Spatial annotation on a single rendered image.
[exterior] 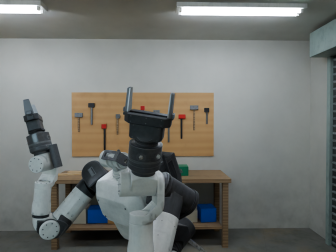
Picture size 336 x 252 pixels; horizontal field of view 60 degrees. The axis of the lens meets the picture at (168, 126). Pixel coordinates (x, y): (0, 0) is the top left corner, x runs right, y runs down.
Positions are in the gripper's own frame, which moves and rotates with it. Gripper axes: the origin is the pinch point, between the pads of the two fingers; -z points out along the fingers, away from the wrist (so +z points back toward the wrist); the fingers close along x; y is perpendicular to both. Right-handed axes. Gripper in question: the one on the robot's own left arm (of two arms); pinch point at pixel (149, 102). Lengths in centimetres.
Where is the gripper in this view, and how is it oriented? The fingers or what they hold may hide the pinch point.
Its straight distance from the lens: 73.4
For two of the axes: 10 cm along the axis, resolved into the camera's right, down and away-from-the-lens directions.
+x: -9.8, -1.5, 1.3
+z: -1.1, 9.5, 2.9
